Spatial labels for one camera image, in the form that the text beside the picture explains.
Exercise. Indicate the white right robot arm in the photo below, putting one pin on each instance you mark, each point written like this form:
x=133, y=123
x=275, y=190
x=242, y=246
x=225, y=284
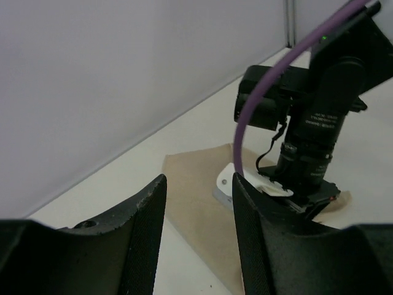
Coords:
x=306, y=107

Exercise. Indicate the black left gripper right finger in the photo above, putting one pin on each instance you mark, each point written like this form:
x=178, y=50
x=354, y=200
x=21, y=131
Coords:
x=283, y=253

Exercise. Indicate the right aluminium frame post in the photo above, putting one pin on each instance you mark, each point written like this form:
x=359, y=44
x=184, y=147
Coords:
x=290, y=23

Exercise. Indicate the beige cloth napkin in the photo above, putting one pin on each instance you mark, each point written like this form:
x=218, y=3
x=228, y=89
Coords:
x=207, y=225

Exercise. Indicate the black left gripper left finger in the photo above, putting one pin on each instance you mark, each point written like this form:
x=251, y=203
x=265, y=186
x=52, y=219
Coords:
x=115, y=252

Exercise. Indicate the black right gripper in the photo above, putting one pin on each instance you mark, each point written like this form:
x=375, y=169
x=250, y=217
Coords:
x=301, y=169

